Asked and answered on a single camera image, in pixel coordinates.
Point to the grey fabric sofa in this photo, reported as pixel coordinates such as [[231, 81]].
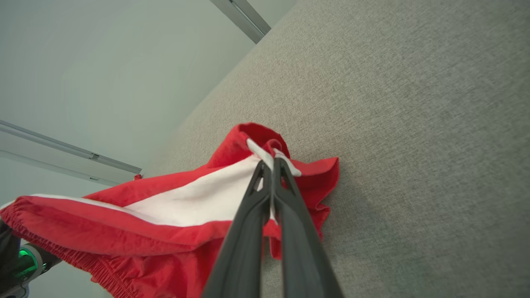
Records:
[[414, 124]]

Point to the red shorts with white stripes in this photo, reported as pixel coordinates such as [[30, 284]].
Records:
[[124, 231]]

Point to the grey partition post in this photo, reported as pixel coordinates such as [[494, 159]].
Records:
[[252, 16], [238, 20]]

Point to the grey partition base rail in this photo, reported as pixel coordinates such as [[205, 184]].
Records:
[[62, 149]]

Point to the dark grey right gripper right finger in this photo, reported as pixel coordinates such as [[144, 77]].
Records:
[[302, 265]]

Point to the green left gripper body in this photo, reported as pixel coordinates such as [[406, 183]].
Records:
[[27, 263]]

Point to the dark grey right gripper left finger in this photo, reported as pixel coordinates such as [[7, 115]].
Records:
[[244, 256]]

